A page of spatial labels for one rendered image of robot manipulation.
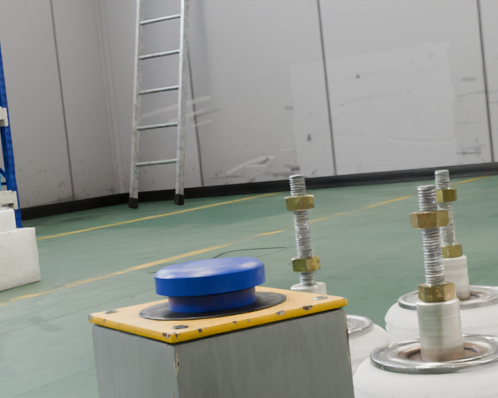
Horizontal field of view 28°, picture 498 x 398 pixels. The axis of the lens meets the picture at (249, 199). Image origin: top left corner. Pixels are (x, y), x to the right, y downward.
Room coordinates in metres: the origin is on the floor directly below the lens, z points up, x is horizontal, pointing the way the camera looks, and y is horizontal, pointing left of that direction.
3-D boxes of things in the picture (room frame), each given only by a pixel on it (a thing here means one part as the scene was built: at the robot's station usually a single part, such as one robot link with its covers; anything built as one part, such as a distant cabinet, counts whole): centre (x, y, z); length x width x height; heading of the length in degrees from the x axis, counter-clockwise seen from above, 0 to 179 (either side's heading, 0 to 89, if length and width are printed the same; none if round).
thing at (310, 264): (0.61, -0.03, 0.29); 0.02 x 0.02 x 0.01; 30
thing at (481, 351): (0.51, -0.09, 0.25); 0.08 x 0.08 x 0.01
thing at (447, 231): (0.67, -0.13, 0.30); 0.01 x 0.01 x 0.08
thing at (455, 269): (0.67, -0.13, 0.26); 0.02 x 0.02 x 0.03
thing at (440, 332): (0.51, -0.09, 0.26); 0.02 x 0.02 x 0.03
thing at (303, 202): (0.61, -0.03, 0.33); 0.02 x 0.02 x 0.01; 30
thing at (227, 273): (0.36, 0.02, 0.32); 0.04 x 0.04 x 0.02
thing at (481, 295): (0.67, -0.13, 0.25); 0.08 x 0.08 x 0.01
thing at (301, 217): (0.61, -0.03, 0.31); 0.01 x 0.01 x 0.08
